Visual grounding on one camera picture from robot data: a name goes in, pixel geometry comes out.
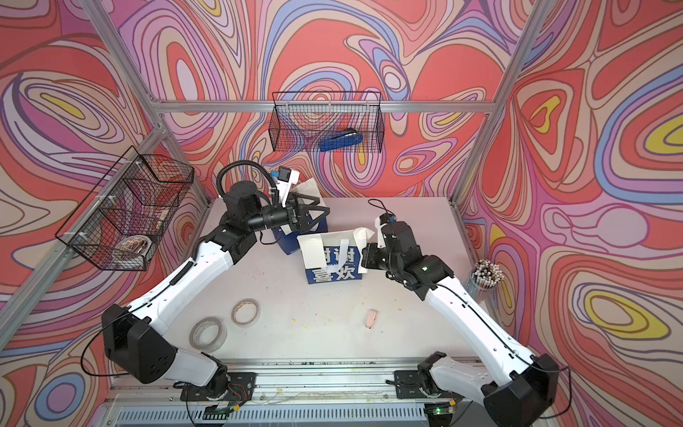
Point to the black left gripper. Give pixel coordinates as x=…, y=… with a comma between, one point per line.
x=309, y=208

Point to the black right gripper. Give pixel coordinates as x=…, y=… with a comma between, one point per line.
x=369, y=252

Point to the blue white bag with handles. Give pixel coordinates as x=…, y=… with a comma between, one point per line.
x=287, y=239

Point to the blue white paper bag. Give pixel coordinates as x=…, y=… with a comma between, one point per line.
x=343, y=253

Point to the pink white mini stapler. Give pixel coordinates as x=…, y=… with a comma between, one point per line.
x=371, y=319

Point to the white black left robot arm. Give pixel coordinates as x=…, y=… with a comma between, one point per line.
x=255, y=200

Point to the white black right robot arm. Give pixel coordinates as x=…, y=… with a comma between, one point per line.
x=515, y=386

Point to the blue stapler in basket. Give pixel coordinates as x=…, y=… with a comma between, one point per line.
x=349, y=137

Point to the metallic cup of pencils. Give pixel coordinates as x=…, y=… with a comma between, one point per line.
x=485, y=276

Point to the beige tape roll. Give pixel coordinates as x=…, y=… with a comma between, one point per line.
x=245, y=313

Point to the clear tape roll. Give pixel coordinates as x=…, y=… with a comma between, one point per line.
x=208, y=335

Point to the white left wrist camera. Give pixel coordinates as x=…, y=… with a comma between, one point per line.
x=285, y=179

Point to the black wire basket back wall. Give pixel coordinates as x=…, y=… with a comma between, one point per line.
x=300, y=119

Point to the black wire basket wall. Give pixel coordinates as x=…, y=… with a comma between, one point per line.
x=139, y=195
x=300, y=119

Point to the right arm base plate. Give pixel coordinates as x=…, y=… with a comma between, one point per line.
x=414, y=384

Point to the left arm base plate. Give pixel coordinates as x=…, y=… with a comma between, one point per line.
x=232, y=387

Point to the black wire basket left wall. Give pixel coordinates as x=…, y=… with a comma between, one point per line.
x=139, y=195

